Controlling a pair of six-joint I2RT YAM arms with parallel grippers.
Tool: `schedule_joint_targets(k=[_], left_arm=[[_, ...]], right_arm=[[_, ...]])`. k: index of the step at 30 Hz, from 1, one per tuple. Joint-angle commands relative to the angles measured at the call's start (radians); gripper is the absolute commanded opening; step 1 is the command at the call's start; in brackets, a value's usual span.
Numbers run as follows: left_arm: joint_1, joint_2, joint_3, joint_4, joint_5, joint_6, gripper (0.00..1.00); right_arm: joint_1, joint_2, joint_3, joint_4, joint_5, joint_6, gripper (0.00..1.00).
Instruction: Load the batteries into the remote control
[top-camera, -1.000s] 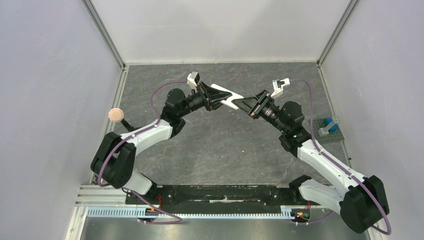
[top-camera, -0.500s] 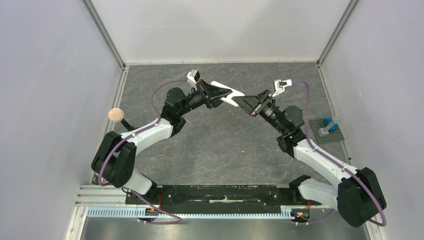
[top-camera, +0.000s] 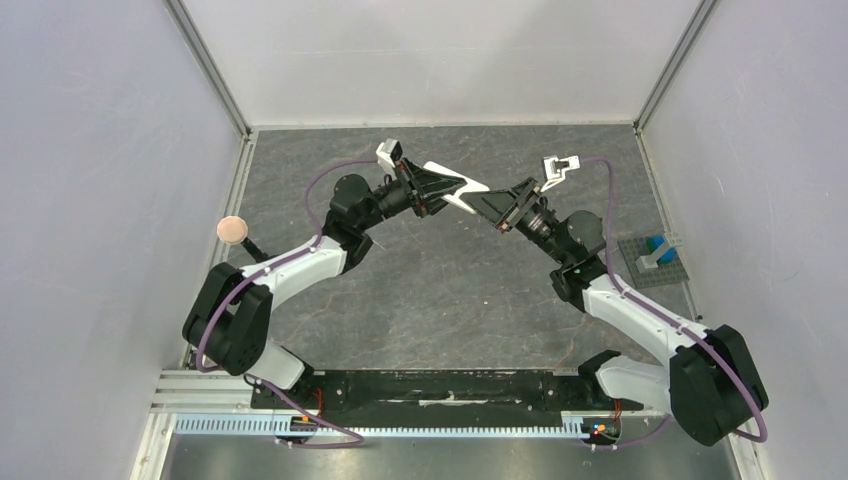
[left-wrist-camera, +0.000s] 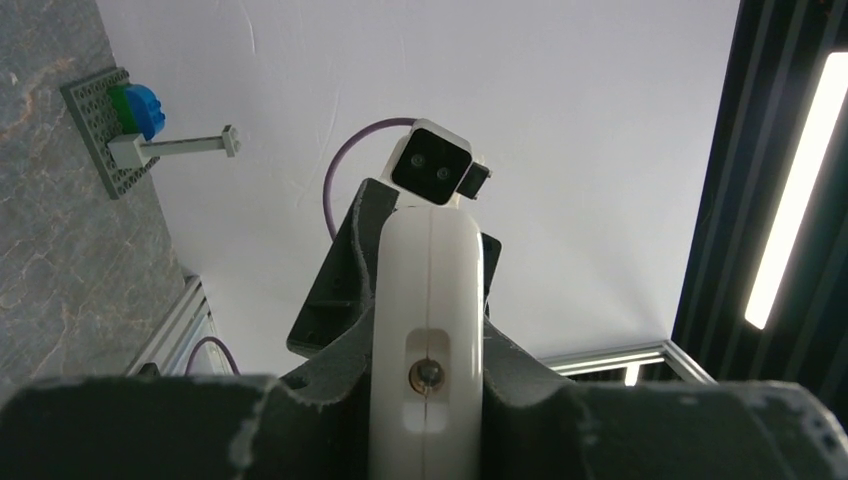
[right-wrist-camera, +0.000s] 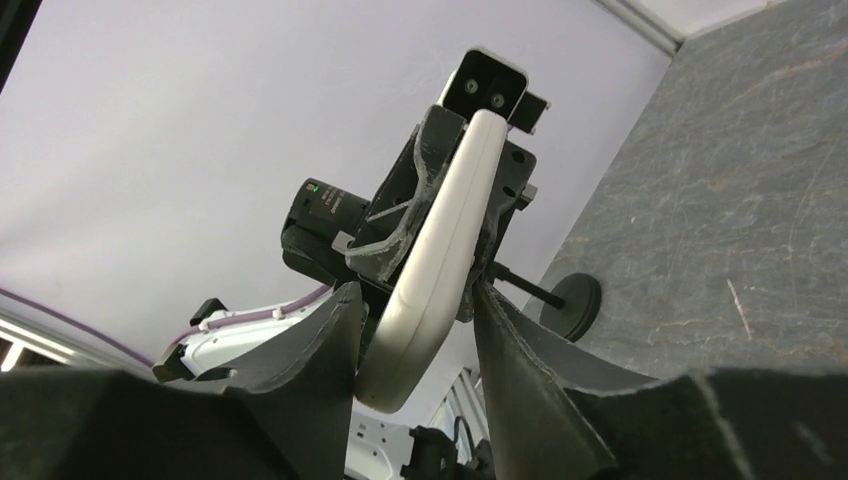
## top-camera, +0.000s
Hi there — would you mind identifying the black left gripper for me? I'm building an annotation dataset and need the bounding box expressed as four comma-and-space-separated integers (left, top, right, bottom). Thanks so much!
358, 157, 468, 232

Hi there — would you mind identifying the red and white remote control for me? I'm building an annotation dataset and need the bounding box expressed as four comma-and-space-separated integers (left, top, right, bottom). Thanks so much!
423, 161, 490, 215

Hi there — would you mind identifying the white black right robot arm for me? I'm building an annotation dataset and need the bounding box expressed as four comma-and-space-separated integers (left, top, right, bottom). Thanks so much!
458, 178, 769, 446

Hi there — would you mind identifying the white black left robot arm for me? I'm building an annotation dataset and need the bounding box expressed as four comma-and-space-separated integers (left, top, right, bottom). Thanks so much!
182, 158, 471, 409

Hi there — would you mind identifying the grey lego baseplate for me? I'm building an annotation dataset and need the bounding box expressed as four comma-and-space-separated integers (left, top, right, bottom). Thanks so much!
617, 233, 689, 289

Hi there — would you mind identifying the black stand with pink knob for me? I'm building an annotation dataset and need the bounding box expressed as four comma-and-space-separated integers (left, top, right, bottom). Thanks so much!
216, 215, 270, 263

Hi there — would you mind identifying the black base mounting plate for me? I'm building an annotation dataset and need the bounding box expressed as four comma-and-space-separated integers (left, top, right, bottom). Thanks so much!
286, 369, 642, 428

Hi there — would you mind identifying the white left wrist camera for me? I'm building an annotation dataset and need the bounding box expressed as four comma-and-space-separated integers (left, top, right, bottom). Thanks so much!
375, 138, 403, 176

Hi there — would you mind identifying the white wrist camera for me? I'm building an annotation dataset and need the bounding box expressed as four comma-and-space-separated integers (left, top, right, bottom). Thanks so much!
540, 155, 580, 193
375, 138, 403, 176

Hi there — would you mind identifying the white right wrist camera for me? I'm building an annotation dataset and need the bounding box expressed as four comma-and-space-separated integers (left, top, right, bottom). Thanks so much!
540, 155, 580, 193

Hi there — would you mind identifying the light blue toothed cable duct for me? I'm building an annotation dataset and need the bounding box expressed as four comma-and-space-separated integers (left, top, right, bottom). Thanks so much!
173, 413, 590, 440

